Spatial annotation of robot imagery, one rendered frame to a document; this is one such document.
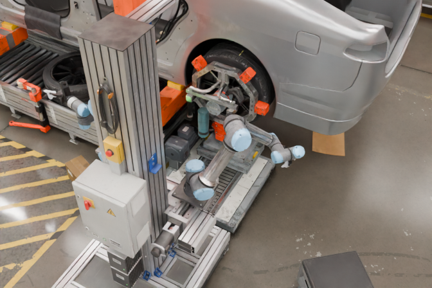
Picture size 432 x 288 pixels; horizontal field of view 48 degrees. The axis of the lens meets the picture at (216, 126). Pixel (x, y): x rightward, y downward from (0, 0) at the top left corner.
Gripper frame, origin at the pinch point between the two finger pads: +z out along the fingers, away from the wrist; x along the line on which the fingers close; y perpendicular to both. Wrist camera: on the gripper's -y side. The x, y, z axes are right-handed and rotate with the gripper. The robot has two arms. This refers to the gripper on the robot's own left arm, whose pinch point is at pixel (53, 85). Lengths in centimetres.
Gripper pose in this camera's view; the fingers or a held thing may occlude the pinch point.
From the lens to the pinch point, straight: 334.6
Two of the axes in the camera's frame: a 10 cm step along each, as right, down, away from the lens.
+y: -1.1, 8.0, 5.9
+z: -7.4, -4.6, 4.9
